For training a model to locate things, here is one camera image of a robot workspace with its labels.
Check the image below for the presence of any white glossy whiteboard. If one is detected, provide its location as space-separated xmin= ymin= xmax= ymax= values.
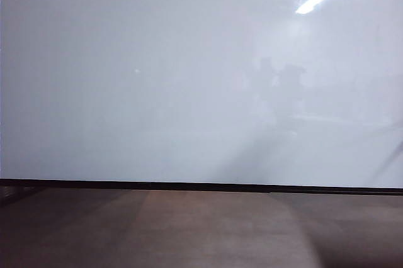
xmin=0 ymin=0 xmax=403 ymax=189

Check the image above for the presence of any black whiteboard frame strip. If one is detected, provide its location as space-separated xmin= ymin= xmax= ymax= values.
xmin=0 ymin=178 xmax=403 ymax=196

